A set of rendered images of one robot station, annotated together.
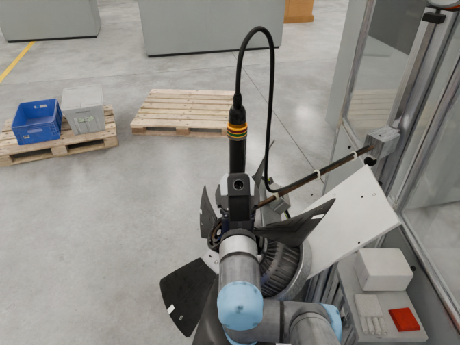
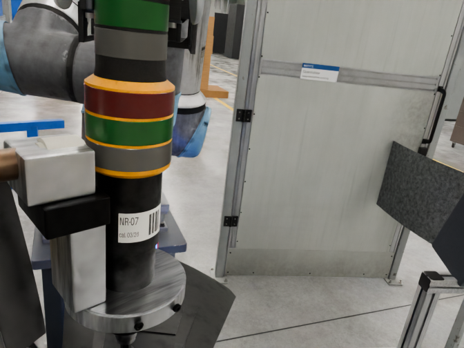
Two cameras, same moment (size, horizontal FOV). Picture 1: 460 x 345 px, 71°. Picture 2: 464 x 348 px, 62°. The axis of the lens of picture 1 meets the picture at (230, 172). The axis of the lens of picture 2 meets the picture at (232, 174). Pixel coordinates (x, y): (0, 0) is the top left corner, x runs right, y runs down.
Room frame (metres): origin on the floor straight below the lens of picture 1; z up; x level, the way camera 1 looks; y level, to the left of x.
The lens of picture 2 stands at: (0.79, 0.01, 1.45)
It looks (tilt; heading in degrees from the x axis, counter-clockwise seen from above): 21 degrees down; 170
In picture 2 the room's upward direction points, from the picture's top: 7 degrees clockwise
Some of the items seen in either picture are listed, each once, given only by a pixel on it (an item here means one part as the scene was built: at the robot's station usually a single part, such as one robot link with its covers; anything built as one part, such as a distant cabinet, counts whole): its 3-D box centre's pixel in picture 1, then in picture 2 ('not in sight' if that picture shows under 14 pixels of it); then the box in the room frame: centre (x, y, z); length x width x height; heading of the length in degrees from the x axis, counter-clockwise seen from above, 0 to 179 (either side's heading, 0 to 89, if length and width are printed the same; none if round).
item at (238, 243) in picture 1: (239, 253); not in sight; (0.40, -0.02, 1.48); 0.08 x 0.05 x 0.08; 90
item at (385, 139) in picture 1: (382, 142); not in sight; (0.95, -0.53, 1.39); 0.10 x 0.07 x 0.09; 125
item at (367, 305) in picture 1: (369, 313); not in sight; (0.61, -0.51, 0.87); 0.15 x 0.09 x 0.02; 177
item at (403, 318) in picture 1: (404, 318); not in sight; (0.59, -0.63, 0.87); 0.08 x 0.08 x 0.02; 5
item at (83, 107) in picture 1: (86, 109); not in sight; (3.32, 1.63, 0.31); 0.60 x 0.42 x 0.33; 19
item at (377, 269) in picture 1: (380, 265); not in sight; (0.78, -0.60, 0.92); 0.17 x 0.16 x 0.11; 90
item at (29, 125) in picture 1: (39, 120); not in sight; (3.15, 2.10, 0.25); 0.60 x 0.41 x 0.22; 20
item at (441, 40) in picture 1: (363, 226); not in sight; (1.00, -0.60, 0.90); 0.08 x 0.06 x 1.80; 35
